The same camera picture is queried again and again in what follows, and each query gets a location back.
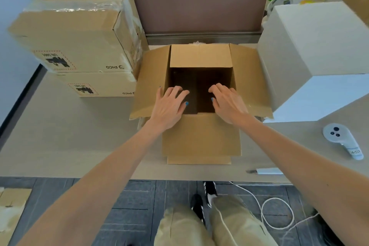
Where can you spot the person's right hand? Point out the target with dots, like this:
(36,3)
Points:
(230,104)

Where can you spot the person's left hand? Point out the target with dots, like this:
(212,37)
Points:
(168,110)

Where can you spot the white box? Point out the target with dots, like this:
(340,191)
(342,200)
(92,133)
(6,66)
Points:
(317,38)
(302,113)

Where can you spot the white utility knife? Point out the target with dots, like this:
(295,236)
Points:
(269,171)

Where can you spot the person's left forearm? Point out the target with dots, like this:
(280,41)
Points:
(86,191)

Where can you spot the person's right forearm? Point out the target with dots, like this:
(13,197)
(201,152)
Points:
(311,173)

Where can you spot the black striped shoe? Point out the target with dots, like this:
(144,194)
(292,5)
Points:
(198,207)
(210,191)

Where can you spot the mauve desk divider panel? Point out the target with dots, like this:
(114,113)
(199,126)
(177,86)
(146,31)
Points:
(199,6)

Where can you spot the white handheld controller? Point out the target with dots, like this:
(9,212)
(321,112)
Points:
(335,134)

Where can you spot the white tape roll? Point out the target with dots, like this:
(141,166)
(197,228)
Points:
(276,2)

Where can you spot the yellow lid jar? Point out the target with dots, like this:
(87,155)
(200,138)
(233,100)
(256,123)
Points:
(307,2)

